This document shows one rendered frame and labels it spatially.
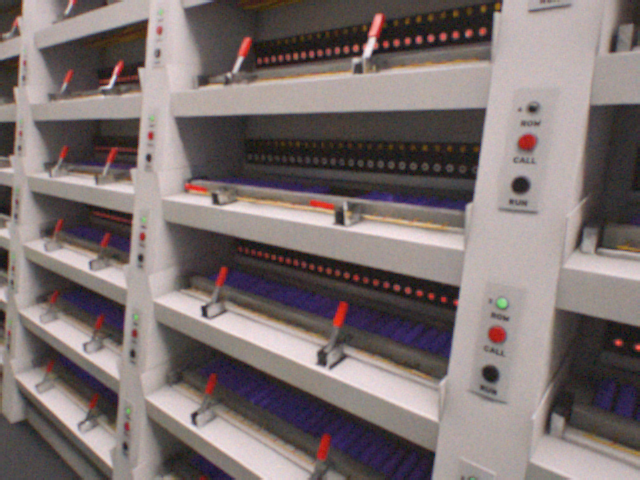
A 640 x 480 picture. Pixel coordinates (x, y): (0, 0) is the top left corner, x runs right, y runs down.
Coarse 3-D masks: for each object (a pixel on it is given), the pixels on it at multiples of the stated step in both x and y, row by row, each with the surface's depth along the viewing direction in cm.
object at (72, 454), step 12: (36, 408) 138; (36, 420) 136; (48, 420) 132; (48, 432) 130; (60, 432) 127; (60, 444) 125; (72, 444) 122; (72, 456) 120; (84, 456) 118; (84, 468) 116; (96, 468) 114
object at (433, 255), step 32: (224, 160) 98; (160, 192) 87; (192, 224) 83; (224, 224) 77; (256, 224) 71; (288, 224) 67; (320, 224) 63; (384, 224) 61; (352, 256) 61; (384, 256) 57; (416, 256) 54; (448, 256) 52
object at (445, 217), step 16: (192, 192) 87; (208, 192) 87; (240, 192) 80; (256, 192) 78; (272, 192) 75; (288, 192) 74; (304, 192) 73; (304, 208) 69; (368, 208) 64; (384, 208) 62; (400, 208) 60; (416, 208) 59; (432, 208) 59; (416, 224) 58; (448, 224) 57; (464, 224) 55
